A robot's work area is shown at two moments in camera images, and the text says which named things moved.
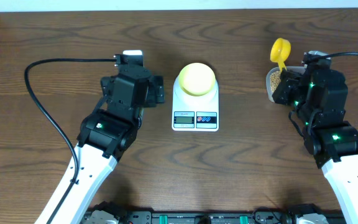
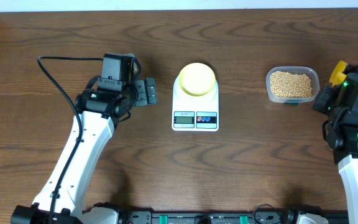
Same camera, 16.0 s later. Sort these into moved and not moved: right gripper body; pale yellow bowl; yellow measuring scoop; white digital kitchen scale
Moved: right gripper body; yellow measuring scoop
Not moved: white digital kitchen scale; pale yellow bowl
